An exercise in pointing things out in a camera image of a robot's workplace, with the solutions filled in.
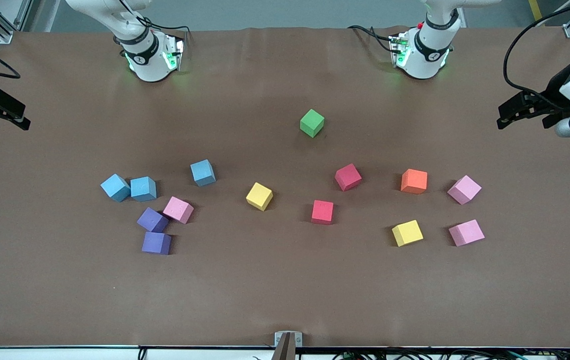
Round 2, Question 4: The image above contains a white table edge rail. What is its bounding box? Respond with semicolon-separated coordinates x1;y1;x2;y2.
0;346;570;360

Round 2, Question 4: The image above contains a black cable bundle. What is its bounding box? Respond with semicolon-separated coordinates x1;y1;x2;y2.
332;350;570;360

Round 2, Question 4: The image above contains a brown table mat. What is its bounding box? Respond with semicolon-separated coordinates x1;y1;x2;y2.
0;26;570;349

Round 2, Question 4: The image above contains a green foam block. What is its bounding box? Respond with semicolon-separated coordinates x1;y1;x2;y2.
300;109;325;139

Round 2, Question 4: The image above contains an orange foam block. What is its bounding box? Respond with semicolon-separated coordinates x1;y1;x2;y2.
400;168;429;195

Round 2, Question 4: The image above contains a metal base connector bracket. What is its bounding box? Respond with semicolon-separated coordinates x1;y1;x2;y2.
389;33;411;68
164;36;185;72

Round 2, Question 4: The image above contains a red foam block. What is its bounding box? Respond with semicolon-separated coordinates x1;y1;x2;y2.
334;163;363;192
311;200;335;225

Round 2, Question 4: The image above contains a yellow foam block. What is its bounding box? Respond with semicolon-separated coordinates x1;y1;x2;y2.
245;182;274;212
391;219;424;248

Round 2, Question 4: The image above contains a grey metal bracket with post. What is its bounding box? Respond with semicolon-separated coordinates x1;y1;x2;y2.
272;331;303;360

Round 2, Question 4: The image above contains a black right base cable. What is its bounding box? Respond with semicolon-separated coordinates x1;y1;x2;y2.
115;0;191;37

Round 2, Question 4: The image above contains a purple foam block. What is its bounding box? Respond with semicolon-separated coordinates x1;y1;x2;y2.
141;231;172;256
136;207;170;234

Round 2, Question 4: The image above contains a pink foam block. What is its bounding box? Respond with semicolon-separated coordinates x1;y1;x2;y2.
448;219;486;248
162;196;195;225
447;174;483;206

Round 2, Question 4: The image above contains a black left base cable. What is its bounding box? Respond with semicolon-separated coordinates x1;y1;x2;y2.
347;25;395;53

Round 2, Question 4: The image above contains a blue foam block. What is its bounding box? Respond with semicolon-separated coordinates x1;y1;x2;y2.
190;159;217;188
130;176;157;203
100;173;131;203

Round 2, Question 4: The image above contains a black base cable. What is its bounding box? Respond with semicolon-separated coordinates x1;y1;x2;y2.
347;25;395;53
115;0;191;37

